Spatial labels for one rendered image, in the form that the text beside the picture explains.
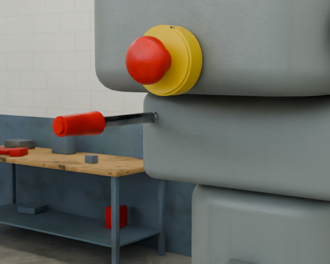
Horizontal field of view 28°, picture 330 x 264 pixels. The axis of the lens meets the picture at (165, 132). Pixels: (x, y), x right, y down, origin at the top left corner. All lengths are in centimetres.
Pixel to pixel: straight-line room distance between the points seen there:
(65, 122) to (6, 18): 706
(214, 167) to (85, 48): 611
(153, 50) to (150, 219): 586
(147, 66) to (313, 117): 17
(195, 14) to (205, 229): 27
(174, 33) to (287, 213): 23
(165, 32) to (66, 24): 640
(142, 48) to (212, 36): 6
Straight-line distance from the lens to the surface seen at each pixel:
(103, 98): 659
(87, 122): 62
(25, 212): 700
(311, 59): 54
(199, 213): 74
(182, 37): 55
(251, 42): 53
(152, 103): 71
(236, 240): 71
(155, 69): 53
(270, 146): 64
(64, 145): 655
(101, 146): 664
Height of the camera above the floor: 176
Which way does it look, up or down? 6 degrees down
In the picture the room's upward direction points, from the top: straight up
